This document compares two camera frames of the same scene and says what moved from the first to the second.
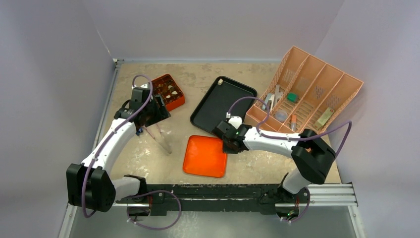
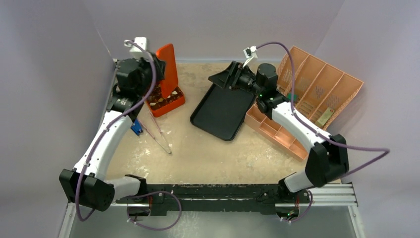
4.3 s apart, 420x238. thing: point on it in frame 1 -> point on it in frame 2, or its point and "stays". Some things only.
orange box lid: (204, 156) -> (166, 52)
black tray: (216, 104) stays
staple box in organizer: (324, 118) stays
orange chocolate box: (172, 94) stays
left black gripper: (161, 113) -> (160, 69)
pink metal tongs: (166, 147) stays
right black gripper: (230, 144) -> (232, 76)
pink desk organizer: (305, 94) stays
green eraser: (292, 96) stays
